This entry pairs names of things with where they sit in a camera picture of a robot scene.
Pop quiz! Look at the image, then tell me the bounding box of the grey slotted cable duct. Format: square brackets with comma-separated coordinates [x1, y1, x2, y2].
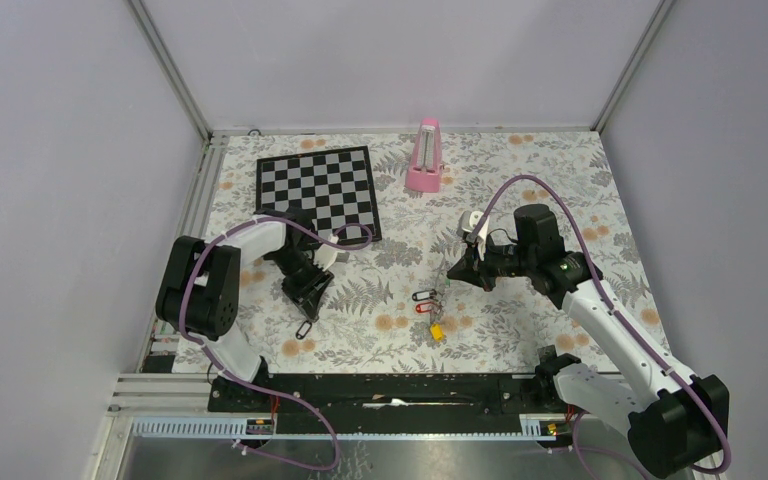
[131, 412, 555, 441]

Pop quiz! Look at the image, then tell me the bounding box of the black white chessboard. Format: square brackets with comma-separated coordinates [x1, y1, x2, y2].
[255, 146, 380, 235]

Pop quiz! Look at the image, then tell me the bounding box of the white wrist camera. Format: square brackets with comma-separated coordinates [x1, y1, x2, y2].
[313, 244, 349, 271]
[458, 211, 488, 261]

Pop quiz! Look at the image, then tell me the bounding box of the pink metronome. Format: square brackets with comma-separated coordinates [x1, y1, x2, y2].
[405, 117, 442, 193]

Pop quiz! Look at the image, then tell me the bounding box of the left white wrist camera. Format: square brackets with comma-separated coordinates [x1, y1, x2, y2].
[313, 244, 349, 271]

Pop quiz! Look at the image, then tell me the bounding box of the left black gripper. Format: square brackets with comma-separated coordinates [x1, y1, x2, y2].
[268, 247, 333, 320]

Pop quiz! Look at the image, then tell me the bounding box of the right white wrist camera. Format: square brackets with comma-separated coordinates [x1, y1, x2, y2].
[458, 211, 488, 261]

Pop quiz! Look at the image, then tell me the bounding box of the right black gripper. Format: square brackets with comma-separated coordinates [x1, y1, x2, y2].
[447, 234, 536, 293]

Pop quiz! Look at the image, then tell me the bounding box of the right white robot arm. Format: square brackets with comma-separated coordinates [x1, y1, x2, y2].
[447, 204, 729, 479]

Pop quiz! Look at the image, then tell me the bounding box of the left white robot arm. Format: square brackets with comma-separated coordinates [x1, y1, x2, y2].
[155, 208, 339, 411]

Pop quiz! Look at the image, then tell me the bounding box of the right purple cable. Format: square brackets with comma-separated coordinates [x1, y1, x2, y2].
[466, 174, 734, 480]

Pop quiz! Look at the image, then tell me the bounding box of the keyring with coloured key tags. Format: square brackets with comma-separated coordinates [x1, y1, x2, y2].
[411, 260, 451, 343]

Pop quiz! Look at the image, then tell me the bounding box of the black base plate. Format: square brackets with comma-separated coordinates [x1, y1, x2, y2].
[207, 373, 577, 425]

